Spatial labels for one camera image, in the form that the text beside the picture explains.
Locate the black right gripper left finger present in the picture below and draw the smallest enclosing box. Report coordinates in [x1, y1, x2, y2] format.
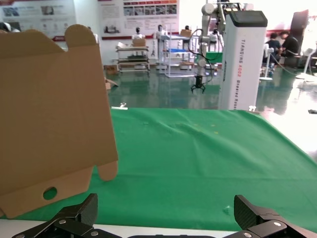
[12, 193, 122, 238]

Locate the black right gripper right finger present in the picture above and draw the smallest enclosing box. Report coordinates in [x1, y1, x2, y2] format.
[222, 195, 317, 238]

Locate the brown cardboard paper box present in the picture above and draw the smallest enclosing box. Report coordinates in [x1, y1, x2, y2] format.
[0, 24, 119, 219]

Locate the small open cardboard box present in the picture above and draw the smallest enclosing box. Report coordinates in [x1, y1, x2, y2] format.
[104, 77, 119, 91]

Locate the green table cloth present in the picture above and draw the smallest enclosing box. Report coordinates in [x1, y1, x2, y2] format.
[7, 108, 317, 231]

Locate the black background claw gripper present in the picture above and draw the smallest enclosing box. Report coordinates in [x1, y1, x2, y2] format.
[190, 75, 206, 94]

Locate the green covered table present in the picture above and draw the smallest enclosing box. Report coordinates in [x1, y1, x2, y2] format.
[198, 51, 223, 61]

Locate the seated person dark blue shirt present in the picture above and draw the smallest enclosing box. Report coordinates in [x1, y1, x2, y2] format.
[266, 33, 283, 62]

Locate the seated person black shirt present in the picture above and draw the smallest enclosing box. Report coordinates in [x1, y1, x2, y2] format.
[281, 31, 299, 59]

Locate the metal shelf cart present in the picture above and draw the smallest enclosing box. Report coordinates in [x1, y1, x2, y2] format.
[115, 45, 151, 73]

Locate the white humanoid by green table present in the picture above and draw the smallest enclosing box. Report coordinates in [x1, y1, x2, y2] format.
[209, 28, 218, 45]

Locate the white humanoid behind cart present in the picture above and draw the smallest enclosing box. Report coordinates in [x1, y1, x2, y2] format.
[131, 27, 146, 40]

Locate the dark standing banner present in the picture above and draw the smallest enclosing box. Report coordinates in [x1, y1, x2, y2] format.
[290, 9, 310, 67]

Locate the tall white humanoid robot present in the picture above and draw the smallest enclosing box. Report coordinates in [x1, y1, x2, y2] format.
[152, 24, 168, 67]

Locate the white frame shelf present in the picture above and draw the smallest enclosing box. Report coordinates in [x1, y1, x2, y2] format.
[158, 34, 196, 78]

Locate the grey wall poster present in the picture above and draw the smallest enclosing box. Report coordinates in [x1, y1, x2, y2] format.
[0, 0, 76, 42]

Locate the red header wall poster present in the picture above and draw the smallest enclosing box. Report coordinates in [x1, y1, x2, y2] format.
[98, 0, 179, 40]

